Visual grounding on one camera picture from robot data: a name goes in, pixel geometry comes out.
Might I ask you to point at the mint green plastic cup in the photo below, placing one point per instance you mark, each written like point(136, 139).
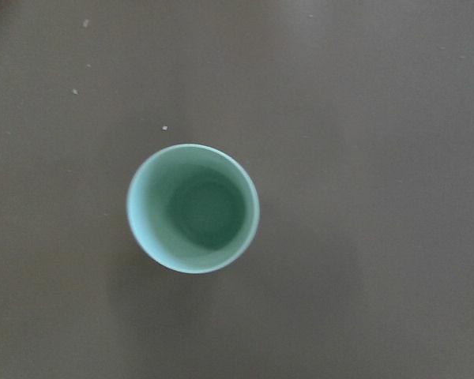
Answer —
point(192, 208)

